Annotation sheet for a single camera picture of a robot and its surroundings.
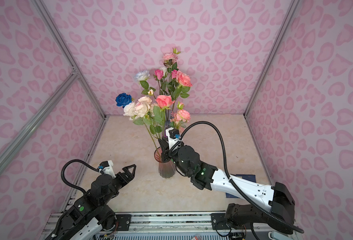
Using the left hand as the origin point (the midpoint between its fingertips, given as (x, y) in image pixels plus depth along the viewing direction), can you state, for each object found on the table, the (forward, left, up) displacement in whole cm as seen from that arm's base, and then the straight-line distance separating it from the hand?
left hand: (132, 167), depth 75 cm
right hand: (+5, -15, +17) cm, 23 cm away
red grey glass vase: (+2, -17, -8) cm, 18 cm away
